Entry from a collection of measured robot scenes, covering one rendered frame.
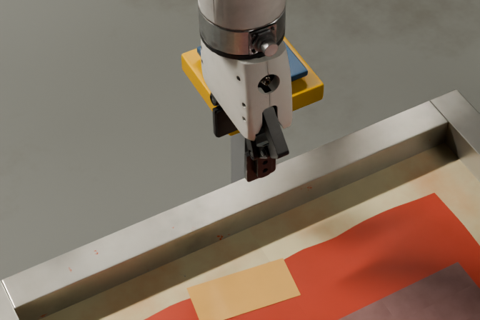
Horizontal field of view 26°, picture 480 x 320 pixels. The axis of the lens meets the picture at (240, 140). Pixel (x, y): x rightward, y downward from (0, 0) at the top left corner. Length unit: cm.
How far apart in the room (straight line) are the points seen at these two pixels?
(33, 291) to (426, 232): 41
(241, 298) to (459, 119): 32
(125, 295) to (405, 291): 28
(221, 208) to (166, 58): 159
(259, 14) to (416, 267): 36
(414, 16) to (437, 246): 173
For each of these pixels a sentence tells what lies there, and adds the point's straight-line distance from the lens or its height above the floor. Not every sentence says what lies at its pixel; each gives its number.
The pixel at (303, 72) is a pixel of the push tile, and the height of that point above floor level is 97.
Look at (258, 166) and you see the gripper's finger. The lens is 99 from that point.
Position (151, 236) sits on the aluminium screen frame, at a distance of 106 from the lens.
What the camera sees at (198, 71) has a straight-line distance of 126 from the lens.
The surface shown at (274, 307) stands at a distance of 105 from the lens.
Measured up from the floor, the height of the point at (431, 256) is 96.
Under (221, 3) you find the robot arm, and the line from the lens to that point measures 85.
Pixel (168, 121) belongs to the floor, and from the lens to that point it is 249.
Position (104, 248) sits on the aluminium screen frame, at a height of 99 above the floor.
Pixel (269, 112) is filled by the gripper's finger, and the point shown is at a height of 116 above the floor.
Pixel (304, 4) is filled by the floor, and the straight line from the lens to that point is 279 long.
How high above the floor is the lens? 184
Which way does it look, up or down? 49 degrees down
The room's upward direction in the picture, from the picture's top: straight up
